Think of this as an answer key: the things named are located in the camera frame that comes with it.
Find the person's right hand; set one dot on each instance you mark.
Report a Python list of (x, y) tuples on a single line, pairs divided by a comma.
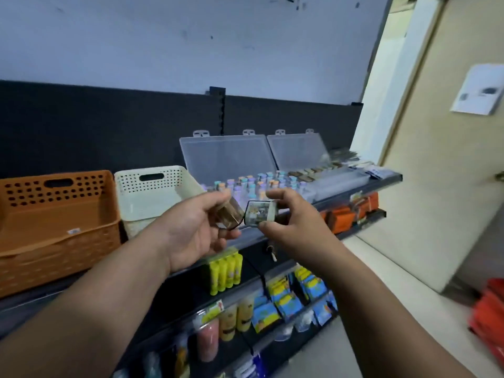
[(307, 236)]

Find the person's left hand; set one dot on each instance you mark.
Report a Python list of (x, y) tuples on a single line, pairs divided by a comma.
[(189, 236)]

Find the small brown eraser case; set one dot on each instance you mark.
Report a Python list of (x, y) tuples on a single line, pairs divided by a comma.
[(230, 214)]

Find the small green eraser case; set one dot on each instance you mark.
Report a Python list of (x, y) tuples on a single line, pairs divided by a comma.
[(260, 212)]

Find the white perforated plastic basket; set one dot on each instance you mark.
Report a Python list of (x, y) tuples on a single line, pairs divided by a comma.
[(149, 200)]

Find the row of small tubes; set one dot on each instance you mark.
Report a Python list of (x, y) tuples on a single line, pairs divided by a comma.
[(252, 185)]

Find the orange plastic basket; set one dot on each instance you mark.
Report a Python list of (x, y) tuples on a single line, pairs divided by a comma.
[(59, 216)]

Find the person's right forearm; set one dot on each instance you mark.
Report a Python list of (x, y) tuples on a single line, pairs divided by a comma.
[(393, 330)]

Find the person's left forearm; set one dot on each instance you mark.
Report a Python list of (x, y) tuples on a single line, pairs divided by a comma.
[(78, 311)]

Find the orange packet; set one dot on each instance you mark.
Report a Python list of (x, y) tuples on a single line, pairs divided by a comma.
[(368, 206), (342, 221)]

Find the white key tag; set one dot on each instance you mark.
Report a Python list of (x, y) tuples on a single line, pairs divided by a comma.
[(272, 253)]

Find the bundle of yellow packets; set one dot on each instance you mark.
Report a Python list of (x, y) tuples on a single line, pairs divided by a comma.
[(224, 273)]

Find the yellow green shelf label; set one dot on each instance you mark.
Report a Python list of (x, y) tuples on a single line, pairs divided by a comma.
[(212, 311)]

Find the heap of yellow blue packets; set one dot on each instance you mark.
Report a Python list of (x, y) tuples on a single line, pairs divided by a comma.
[(354, 161)]

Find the yellow bottle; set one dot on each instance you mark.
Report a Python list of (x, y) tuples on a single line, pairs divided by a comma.
[(245, 314), (227, 322)]

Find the pink bottle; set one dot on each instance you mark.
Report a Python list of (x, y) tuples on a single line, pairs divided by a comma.
[(208, 340)]

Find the white barcode sticker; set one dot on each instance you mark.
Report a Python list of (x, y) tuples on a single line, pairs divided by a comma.
[(73, 231)]

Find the narrow black shelf back panel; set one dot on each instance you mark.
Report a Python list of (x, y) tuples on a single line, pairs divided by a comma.
[(295, 114)]

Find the black slotted shelf upright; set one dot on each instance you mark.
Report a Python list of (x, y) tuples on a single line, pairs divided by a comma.
[(218, 114)]

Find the wide black shelf back panel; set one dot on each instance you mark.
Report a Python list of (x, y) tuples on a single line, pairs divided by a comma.
[(98, 129)]

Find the tan door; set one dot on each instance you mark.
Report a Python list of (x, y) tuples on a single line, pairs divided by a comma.
[(453, 173)]

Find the red bag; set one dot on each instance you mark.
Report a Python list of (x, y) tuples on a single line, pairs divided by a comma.
[(490, 322)]

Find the white printed paper sheet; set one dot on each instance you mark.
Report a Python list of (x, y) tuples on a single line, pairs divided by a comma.
[(478, 90)]

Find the black shelf end post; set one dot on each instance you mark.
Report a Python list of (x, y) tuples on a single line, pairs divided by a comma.
[(356, 103)]

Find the white door frame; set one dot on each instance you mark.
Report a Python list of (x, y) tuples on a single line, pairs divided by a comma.
[(393, 94)]

